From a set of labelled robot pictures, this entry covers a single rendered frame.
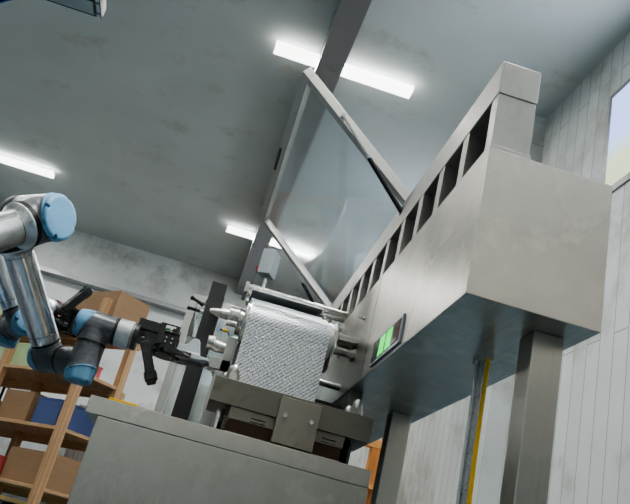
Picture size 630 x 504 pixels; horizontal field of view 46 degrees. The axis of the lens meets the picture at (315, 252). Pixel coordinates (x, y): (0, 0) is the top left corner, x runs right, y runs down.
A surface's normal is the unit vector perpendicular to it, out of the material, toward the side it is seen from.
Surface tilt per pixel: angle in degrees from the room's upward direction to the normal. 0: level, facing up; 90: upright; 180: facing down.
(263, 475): 90
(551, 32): 180
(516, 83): 90
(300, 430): 90
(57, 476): 90
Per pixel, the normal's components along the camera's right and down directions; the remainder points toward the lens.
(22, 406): -0.50, -0.46
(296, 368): 0.18, -0.36
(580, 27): -0.23, 0.89
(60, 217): 0.92, -0.04
